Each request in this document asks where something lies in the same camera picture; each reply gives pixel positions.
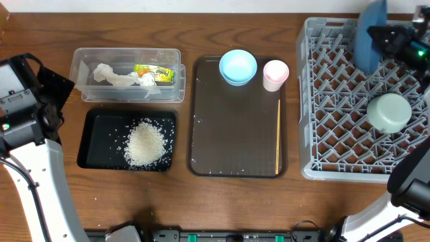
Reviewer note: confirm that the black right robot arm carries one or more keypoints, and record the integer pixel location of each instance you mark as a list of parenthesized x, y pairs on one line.
[(407, 198)]

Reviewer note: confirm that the pile of rice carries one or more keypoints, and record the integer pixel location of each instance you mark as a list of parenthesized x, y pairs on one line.
[(147, 144)]

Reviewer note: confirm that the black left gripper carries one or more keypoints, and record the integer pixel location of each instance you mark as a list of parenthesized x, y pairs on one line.
[(56, 87)]

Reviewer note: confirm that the yellow snack wrapper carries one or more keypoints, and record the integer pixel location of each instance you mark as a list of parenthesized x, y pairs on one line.
[(158, 73)]

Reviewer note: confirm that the white tissue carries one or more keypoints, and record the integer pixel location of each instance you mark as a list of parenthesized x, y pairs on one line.
[(104, 72)]

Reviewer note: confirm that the light blue bowl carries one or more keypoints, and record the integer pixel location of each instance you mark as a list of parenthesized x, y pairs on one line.
[(238, 67)]

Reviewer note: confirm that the pink cup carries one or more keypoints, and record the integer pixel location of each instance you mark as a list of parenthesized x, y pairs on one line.
[(275, 73)]

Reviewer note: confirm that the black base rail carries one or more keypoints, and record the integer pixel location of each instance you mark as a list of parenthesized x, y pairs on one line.
[(211, 236)]

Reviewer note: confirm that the black plastic tray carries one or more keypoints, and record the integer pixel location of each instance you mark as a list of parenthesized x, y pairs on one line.
[(106, 139)]

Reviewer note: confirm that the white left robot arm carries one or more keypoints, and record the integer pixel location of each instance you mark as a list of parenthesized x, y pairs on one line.
[(31, 149)]

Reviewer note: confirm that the wooden chopstick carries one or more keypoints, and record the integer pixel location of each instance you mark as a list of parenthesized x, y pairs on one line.
[(277, 158)]

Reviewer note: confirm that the brown serving tray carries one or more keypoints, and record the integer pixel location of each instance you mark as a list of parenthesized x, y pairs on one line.
[(232, 131)]

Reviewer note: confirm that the dark blue plate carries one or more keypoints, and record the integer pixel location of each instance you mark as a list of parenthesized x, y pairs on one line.
[(365, 54)]

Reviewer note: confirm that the light green bowl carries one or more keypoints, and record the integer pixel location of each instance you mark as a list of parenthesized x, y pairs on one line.
[(389, 113)]

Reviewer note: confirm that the grey dishwasher rack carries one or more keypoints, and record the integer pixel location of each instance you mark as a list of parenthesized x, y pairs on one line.
[(337, 141)]

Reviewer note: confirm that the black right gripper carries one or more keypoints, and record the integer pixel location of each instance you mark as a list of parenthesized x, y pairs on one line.
[(396, 42)]

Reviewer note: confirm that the clear plastic bin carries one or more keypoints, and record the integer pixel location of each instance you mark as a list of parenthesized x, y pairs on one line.
[(122, 60)]

